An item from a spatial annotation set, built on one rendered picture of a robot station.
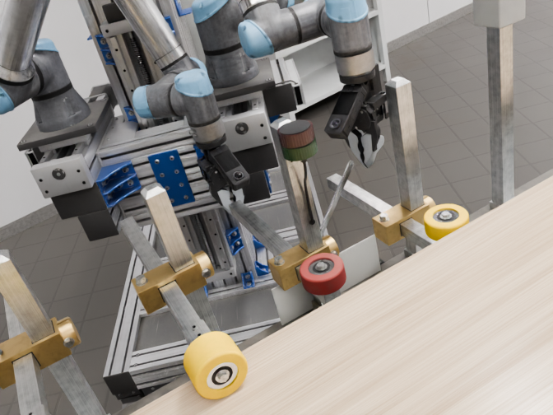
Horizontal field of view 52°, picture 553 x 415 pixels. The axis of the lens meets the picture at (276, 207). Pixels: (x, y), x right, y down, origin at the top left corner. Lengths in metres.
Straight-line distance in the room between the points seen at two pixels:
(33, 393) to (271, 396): 0.35
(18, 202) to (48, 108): 2.04
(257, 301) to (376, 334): 1.22
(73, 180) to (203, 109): 0.48
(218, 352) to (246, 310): 1.25
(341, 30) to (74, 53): 2.60
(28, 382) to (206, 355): 0.29
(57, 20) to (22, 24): 2.10
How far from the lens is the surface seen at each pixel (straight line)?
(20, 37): 1.44
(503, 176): 1.39
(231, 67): 1.55
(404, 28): 4.93
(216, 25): 1.53
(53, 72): 1.64
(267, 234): 1.21
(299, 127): 0.94
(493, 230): 1.05
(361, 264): 1.25
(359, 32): 1.10
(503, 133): 1.33
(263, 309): 2.03
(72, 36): 3.54
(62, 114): 1.66
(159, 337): 2.09
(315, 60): 4.33
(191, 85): 1.23
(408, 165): 1.17
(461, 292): 0.93
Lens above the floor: 1.52
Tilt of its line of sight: 31 degrees down
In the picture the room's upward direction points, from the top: 15 degrees counter-clockwise
